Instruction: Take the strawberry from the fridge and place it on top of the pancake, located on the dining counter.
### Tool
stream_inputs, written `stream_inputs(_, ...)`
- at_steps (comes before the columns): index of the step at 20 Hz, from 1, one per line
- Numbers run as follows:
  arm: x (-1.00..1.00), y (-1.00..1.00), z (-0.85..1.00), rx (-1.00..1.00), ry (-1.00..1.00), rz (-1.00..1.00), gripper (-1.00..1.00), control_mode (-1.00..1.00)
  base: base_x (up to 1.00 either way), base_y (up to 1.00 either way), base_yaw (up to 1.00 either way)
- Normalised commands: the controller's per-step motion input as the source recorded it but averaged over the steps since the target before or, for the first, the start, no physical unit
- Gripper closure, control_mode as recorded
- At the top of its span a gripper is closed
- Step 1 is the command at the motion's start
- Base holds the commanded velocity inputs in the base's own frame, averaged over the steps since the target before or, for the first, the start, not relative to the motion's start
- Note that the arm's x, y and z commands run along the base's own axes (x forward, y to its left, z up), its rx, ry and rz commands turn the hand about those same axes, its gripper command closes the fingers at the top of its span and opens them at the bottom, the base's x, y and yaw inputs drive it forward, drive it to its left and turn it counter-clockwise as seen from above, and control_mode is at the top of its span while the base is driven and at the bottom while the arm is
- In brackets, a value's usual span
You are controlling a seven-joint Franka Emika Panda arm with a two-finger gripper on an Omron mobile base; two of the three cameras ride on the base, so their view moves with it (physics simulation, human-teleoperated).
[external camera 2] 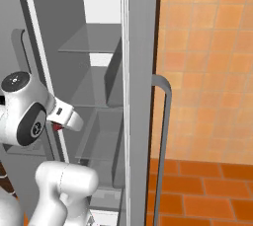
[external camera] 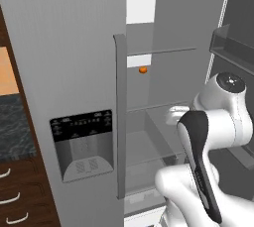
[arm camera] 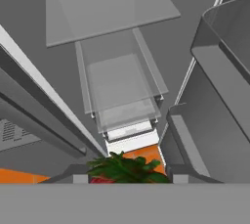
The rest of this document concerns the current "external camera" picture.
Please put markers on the grey fridge door with dispenser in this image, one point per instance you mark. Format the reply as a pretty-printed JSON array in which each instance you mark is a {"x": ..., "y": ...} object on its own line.
[{"x": 66, "y": 56}]

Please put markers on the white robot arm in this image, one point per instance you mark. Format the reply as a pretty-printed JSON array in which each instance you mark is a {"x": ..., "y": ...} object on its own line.
[{"x": 225, "y": 122}]

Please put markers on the dark fridge door bin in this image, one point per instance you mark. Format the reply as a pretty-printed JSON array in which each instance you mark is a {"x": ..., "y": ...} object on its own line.
[{"x": 231, "y": 44}]

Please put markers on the grey fridge body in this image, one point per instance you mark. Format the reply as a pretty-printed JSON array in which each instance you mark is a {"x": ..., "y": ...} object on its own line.
[{"x": 172, "y": 22}]

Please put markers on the small orange-red strawberry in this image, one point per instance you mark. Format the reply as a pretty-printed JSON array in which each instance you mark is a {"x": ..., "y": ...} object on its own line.
[{"x": 143, "y": 69}]

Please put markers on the open grey fridge door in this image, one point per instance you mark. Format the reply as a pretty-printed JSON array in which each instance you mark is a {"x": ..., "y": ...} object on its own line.
[{"x": 239, "y": 6}]

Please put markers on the glass fridge shelf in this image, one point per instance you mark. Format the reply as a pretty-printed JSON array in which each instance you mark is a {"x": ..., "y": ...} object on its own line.
[
  {"x": 155, "y": 47},
  {"x": 149, "y": 107}
]

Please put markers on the clear fridge crisper drawer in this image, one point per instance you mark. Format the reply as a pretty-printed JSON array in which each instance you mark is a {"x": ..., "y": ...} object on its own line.
[{"x": 149, "y": 138}]

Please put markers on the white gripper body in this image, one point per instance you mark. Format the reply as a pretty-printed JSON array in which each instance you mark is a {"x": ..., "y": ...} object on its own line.
[{"x": 175, "y": 113}]

